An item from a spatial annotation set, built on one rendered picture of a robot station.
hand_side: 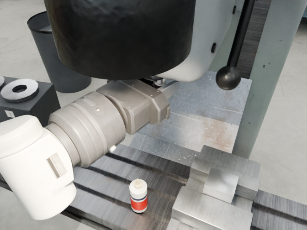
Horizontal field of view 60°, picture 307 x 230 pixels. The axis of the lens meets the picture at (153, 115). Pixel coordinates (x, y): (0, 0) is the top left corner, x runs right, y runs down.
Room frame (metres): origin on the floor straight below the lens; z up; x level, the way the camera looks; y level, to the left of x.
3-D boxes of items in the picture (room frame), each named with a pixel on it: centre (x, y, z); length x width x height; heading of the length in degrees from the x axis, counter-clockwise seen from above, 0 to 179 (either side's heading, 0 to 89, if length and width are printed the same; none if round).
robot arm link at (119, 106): (0.31, 0.06, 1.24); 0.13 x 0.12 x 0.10; 49
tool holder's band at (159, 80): (0.38, 0.00, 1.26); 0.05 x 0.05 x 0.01
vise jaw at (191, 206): (0.27, -0.12, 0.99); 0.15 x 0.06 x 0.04; 65
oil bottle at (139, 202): (0.34, 0.03, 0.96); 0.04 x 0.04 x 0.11
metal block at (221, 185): (0.32, -0.14, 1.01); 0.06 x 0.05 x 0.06; 65
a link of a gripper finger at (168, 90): (0.36, -0.02, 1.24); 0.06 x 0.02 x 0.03; 138
